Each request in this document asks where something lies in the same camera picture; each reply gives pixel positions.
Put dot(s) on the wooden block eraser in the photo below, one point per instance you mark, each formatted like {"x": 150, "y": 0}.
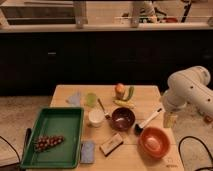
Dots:
{"x": 111, "y": 144}

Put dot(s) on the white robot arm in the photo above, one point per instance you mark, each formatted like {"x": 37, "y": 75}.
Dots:
{"x": 187, "y": 86}

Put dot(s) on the orange peach fruit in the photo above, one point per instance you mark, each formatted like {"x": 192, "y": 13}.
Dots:
{"x": 120, "y": 90}

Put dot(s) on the green cup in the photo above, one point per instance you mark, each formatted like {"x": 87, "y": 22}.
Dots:
{"x": 91, "y": 99}

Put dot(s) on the yellow banana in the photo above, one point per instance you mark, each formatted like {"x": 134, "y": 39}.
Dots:
{"x": 124, "y": 104}

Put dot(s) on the green cucumber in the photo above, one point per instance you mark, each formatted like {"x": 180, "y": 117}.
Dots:
{"x": 130, "y": 93}

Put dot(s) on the metal spoon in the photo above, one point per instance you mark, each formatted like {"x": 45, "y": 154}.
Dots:
{"x": 107, "y": 116}

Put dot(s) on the white cup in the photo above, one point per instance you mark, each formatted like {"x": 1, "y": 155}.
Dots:
{"x": 96, "y": 117}

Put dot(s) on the light blue cloth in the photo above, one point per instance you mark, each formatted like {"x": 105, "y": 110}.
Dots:
{"x": 74, "y": 100}

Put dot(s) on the dark purple bowl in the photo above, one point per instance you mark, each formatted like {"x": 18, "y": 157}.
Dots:
{"x": 122, "y": 119}

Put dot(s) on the green plastic tray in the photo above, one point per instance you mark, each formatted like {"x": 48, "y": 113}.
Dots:
{"x": 66, "y": 122}

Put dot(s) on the blue sponge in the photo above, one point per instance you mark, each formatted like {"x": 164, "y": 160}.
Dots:
{"x": 87, "y": 152}

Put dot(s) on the orange bowl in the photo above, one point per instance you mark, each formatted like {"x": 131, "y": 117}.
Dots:
{"x": 154, "y": 142}

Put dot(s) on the red grape bunch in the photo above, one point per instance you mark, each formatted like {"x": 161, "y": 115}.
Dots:
{"x": 43, "y": 143}

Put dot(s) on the white handled black brush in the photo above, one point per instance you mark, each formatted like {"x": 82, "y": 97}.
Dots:
{"x": 139, "y": 127}

